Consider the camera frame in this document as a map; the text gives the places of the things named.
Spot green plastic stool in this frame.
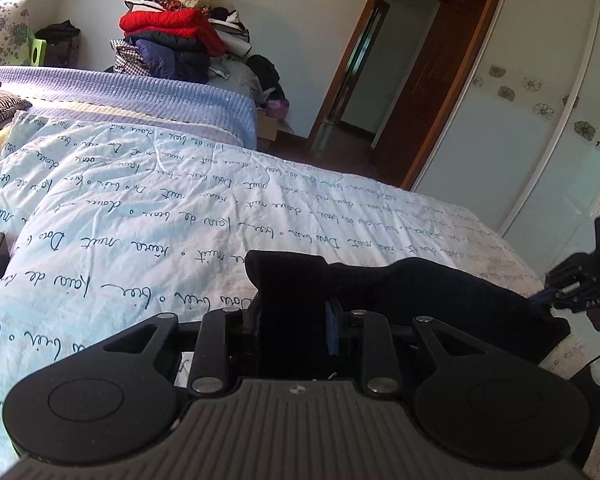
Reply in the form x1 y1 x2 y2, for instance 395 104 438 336
28 30 47 67

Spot white script-print bed quilt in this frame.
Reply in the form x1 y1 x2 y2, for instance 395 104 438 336
0 109 600 480

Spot black pants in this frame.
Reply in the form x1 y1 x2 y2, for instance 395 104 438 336
245 250 570 380

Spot dark bag by wall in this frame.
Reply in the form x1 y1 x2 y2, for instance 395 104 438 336
34 20 81 68

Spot purple ribbed blanket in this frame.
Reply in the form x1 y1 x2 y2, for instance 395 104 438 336
0 66 257 150

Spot floral pillow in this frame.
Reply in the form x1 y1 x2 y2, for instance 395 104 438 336
0 0 30 66

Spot pile of folded clothes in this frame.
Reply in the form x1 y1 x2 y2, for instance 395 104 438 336
109 0 290 122

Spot wooden door frame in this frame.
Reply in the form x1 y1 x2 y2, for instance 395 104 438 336
306 0 498 188

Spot white sliding wardrobe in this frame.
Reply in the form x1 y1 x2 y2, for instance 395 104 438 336
415 0 600 274

